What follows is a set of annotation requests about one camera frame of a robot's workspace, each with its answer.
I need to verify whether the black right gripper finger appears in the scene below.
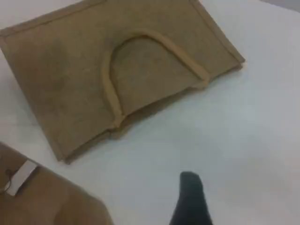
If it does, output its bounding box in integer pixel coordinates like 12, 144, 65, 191
169, 171, 215, 225

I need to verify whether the brown burlap bag with handle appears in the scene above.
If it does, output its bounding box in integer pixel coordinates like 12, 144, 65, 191
0, 0, 246, 165

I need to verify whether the white paper tag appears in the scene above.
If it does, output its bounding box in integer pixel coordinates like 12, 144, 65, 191
7, 160, 39, 197

